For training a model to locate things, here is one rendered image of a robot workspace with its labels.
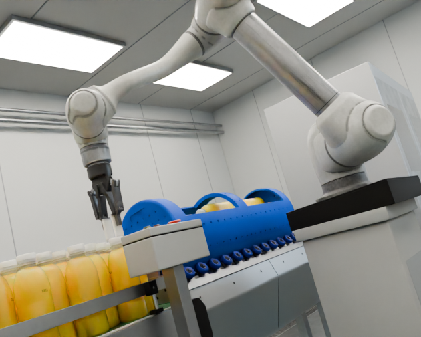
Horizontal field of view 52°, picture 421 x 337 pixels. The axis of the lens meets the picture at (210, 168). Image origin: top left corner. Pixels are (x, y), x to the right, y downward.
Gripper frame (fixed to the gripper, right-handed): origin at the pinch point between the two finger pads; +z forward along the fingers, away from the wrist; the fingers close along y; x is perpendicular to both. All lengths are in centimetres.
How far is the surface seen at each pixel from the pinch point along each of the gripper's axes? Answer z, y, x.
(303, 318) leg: 60, 7, -115
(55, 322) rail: 19.6, -19.0, 37.5
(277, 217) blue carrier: 9, -12, -83
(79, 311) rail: 19.0, -19.0, 31.4
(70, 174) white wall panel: -120, 323, -244
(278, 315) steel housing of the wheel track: 47, -7, -69
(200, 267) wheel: 18.8, -9.1, -25.3
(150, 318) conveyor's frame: 26.0, -21.0, 13.8
